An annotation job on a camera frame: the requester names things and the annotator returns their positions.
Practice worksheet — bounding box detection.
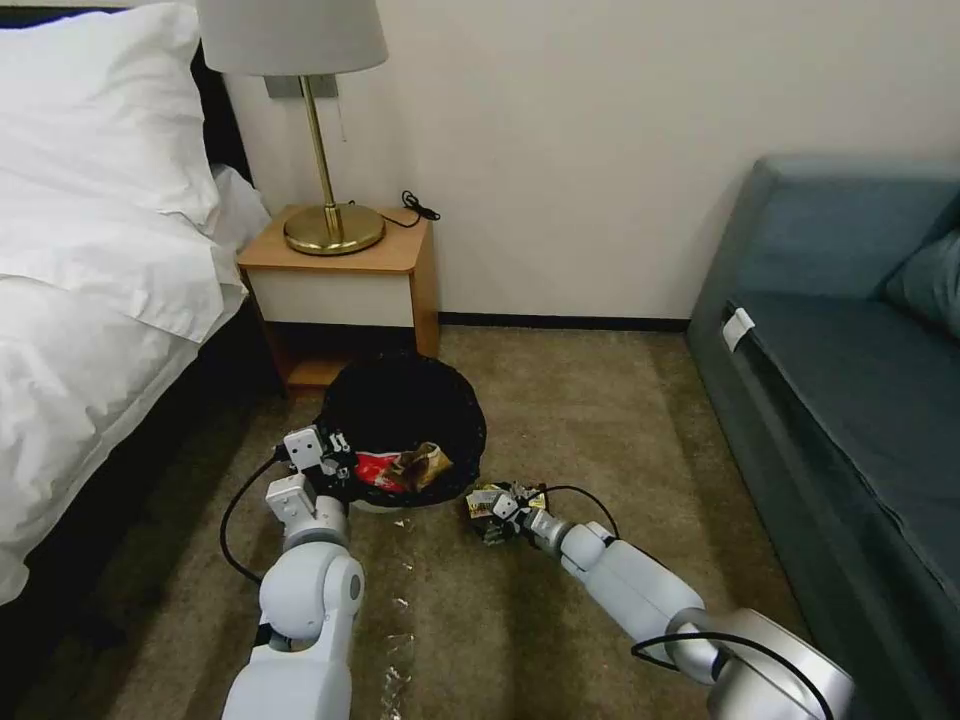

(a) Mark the yellow black wrapper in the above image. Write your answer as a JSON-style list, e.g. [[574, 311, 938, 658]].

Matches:
[[464, 482, 550, 547]]

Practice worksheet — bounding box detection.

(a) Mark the trash bin with black liner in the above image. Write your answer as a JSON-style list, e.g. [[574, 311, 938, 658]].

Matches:
[[320, 355, 488, 516]]

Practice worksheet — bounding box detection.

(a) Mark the red snack wrapper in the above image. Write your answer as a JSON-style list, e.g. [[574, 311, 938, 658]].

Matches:
[[352, 451, 411, 494]]

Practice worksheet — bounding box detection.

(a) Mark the brown crumpled wrapper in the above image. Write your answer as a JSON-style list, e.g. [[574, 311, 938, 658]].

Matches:
[[392, 441, 454, 493]]

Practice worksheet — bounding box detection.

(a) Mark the wooden nightstand with white drawer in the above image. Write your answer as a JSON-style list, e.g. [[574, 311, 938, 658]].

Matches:
[[236, 203, 441, 392]]

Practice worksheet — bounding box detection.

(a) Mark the black baseboard strip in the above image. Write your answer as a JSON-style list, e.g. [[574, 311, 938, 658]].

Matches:
[[437, 310, 696, 332]]

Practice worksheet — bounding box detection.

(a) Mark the small white pillow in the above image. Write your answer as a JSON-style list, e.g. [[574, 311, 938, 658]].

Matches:
[[209, 164, 272, 262]]

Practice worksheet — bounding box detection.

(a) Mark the white duvet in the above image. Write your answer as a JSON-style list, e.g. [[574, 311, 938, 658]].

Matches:
[[0, 221, 253, 606]]

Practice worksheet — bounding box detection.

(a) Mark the white sofa tag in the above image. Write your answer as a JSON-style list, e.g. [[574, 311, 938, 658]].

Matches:
[[720, 306, 756, 351]]

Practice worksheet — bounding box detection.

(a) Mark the blue-grey sofa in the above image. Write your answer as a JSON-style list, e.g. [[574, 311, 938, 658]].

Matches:
[[685, 152, 960, 720]]

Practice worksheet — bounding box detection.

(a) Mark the brass lamp with grey shade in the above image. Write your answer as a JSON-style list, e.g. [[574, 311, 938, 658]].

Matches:
[[195, 0, 391, 257]]

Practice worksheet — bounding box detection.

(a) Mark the large white pillow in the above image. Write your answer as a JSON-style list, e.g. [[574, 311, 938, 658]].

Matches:
[[0, 2, 223, 243]]

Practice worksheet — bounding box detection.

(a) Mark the blue-grey sofa cushion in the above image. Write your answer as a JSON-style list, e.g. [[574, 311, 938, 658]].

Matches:
[[875, 227, 960, 340]]

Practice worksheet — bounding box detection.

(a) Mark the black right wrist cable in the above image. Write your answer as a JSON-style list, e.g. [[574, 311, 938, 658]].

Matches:
[[541, 485, 624, 543]]

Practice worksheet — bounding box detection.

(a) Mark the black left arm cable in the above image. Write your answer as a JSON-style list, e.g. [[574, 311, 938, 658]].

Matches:
[[219, 448, 303, 595]]

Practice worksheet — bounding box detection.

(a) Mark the black bed frame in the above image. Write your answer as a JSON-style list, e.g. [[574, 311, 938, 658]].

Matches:
[[0, 50, 289, 680]]

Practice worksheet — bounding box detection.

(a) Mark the thin black charging cable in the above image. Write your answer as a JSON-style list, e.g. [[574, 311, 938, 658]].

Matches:
[[380, 188, 442, 231]]

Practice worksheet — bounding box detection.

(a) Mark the black right elbow cable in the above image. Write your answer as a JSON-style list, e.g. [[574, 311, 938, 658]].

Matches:
[[629, 633, 835, 720]]

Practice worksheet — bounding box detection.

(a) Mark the grey wall switch plate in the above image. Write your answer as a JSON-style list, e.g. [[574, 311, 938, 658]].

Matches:
[[265, 74, 340, 101]]

